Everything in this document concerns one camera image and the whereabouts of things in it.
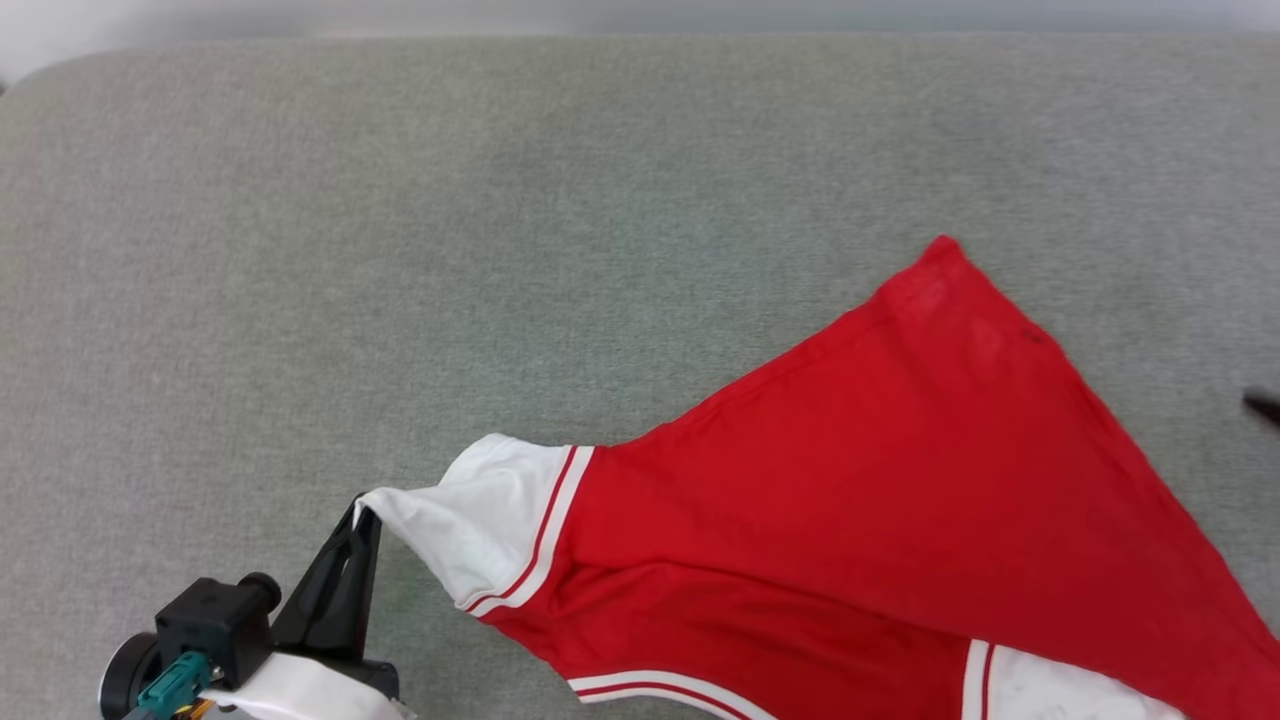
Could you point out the red and white garment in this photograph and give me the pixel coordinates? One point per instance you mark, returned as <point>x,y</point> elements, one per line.
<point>880,500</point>

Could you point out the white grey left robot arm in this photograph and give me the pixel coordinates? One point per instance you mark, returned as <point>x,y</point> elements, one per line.
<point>125,680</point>

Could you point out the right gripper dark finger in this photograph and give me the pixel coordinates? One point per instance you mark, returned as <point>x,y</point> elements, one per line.
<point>1265,406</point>

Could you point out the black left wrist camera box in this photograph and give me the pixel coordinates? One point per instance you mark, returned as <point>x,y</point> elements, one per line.
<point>215,620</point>

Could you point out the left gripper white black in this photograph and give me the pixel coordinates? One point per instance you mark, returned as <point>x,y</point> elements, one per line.
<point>300,695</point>

